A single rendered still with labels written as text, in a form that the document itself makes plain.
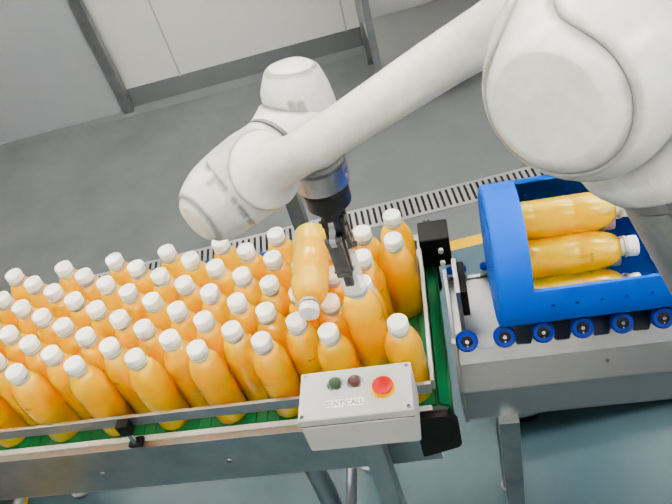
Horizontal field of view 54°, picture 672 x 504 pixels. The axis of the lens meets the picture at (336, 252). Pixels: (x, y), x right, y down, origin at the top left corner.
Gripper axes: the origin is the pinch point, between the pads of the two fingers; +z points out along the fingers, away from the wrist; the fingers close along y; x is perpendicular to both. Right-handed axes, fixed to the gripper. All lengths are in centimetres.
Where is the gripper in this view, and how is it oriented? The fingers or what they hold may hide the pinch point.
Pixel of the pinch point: (350, 273)
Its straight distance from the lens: 119.3
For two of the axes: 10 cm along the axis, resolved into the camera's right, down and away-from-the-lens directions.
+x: -9.7, 1.4, 1.7
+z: 2.2, 7.1, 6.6
